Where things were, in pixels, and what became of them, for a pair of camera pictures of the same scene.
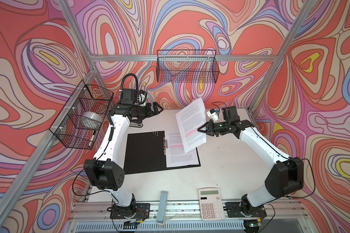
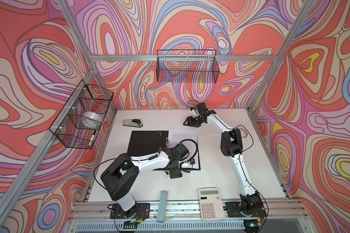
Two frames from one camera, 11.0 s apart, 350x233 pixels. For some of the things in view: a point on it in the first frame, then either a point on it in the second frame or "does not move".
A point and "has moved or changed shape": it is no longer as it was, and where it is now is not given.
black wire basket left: x=79 y=122 does not move
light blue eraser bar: x=161 y=212 does not move
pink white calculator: x=211 y=203 does not move
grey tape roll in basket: x=93 y=115 does not move
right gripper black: x=209 y=126 to x=189 y=119
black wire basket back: x=187 y=66 does not move
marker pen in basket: x=92 y=139 does not move
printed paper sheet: x=189 y=120 has moved or changed shape
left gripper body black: x=142 y=111 to x=176 y=171
